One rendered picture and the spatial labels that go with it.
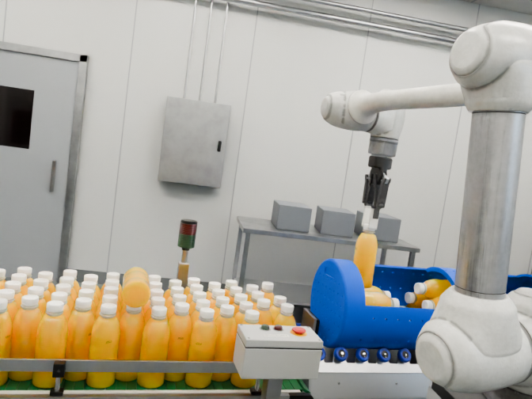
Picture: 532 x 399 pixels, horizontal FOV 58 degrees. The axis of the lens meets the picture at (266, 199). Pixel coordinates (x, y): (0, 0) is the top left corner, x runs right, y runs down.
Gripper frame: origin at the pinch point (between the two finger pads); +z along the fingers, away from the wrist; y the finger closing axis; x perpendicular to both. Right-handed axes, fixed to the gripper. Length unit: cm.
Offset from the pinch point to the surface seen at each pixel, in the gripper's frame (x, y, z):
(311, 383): 17, -13, 50
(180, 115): 37, 323, -41
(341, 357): 8.3, -12.1, 42.5
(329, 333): 10.9, -6.6, 37.2
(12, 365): 98, -21, 43
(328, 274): 10.7, 1.5, 20.3
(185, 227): 55, 33, 15
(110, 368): 76, -21, 43
